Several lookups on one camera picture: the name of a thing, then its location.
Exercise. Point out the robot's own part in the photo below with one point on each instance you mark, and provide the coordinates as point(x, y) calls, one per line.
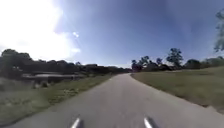
point(75, 123)
point(147, 123)

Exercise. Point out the grass field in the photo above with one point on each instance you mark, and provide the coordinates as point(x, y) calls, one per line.
point(186, 83)

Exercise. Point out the grey asphalt path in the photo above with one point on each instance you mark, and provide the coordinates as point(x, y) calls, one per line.
point(120, 103)

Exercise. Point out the row of trees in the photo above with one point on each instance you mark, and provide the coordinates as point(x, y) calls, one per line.
point(173, 61)

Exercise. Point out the dark tree line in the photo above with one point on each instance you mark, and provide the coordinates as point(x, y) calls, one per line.
point(50, 66)

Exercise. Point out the pond water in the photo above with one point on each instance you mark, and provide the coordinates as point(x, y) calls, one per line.
point(50, 76)

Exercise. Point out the grass verge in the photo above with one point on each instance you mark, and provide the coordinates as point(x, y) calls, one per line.
point(40, 95)

